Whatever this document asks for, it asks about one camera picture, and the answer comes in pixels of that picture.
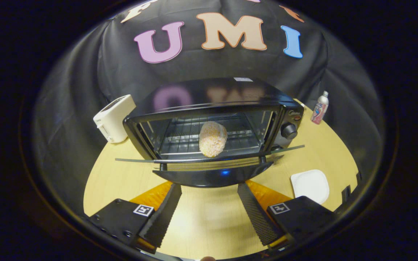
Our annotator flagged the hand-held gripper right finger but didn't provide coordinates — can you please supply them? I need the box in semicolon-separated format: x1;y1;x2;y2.
237;182;336;251

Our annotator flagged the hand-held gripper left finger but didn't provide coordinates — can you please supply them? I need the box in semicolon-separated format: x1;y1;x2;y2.
86;183;183;254

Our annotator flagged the round breaded patty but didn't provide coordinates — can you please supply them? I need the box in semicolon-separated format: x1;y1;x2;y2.
198;121;228;158

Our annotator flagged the black toaster oven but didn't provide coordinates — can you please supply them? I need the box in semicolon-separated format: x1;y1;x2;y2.
123;77;306;188

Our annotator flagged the white bread toaster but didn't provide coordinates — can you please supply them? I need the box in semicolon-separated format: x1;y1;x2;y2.
93;94;136;144

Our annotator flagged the white square plate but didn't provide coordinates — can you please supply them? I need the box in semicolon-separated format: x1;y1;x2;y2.
291;169;330;204

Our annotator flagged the silver pink drink bottle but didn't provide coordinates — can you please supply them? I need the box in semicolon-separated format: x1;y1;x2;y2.
311;91;329;125

